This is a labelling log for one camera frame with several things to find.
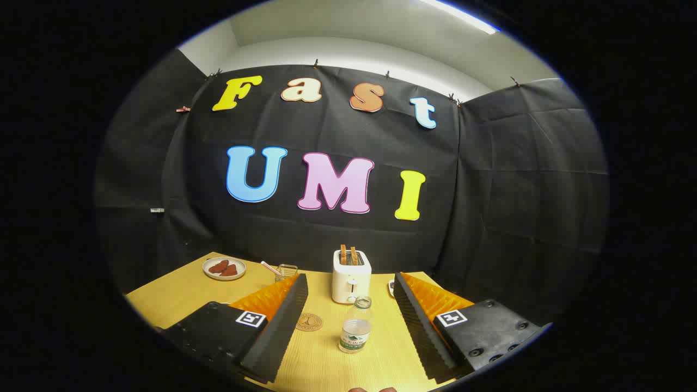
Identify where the white round plate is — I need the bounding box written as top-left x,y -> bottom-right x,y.
202,256 -> 247,281

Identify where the white toaster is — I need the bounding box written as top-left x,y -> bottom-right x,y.
332,249 -> 372,304

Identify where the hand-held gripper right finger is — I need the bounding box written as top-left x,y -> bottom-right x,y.
393,272 -> 545,384

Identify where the wooden table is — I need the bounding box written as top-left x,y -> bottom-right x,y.
125,252 -> 474,392

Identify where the black backdrop cloth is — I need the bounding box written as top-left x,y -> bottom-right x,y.
94,49 -> 609,327

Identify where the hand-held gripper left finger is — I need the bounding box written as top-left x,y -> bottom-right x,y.
161,273 -> 309,384

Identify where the clear plastic juice bottle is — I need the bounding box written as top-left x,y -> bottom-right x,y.
339,296 -> 373,354

